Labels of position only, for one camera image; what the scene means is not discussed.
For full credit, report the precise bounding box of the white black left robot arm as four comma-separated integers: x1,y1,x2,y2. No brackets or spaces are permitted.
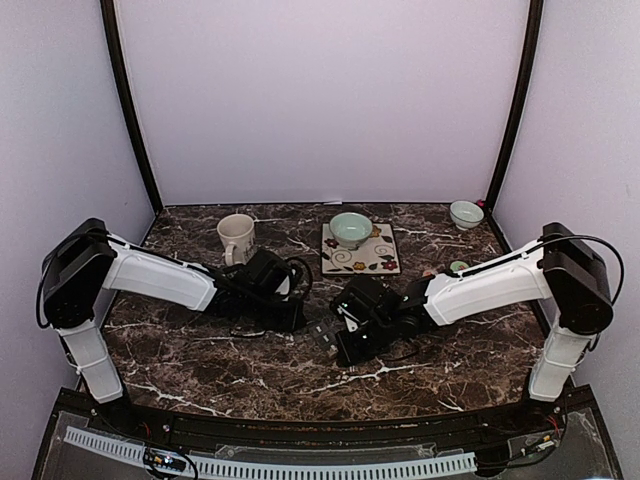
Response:
35,218,313,436

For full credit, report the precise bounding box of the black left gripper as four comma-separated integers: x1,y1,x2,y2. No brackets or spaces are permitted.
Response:
244,290,308,333

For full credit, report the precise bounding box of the square floral ceramic plate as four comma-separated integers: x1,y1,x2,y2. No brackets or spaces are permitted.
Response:
320,223,401,276

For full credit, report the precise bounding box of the light green ceramic bowl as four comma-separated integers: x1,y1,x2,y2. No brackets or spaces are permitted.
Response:
329,212,373,250

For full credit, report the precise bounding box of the green labelled supplement bottle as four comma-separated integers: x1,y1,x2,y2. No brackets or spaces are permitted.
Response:
449,261,469,273

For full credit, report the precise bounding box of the black left frame post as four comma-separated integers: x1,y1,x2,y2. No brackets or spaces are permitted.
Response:
99,0,164,216

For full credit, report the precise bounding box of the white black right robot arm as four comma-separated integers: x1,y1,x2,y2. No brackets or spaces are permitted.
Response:
330,222,621,434

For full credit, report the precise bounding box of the small white-green ceramic bowl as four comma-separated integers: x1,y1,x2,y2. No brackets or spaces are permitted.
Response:
449,200,484,231

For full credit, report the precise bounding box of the white slotted cable duct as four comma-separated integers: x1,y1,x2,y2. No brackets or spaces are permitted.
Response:
63,426,477,479

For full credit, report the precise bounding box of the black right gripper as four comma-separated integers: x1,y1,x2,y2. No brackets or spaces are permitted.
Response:
334,315,397,368

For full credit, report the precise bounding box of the black right frame post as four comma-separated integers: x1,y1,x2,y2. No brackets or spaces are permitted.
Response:
484,0,544,215

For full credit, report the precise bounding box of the white floral ceramic mug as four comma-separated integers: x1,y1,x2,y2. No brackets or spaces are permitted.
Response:
217,214,256,266

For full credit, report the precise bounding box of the black frame post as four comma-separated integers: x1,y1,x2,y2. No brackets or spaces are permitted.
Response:
484,0,544,215
99,0,164,216

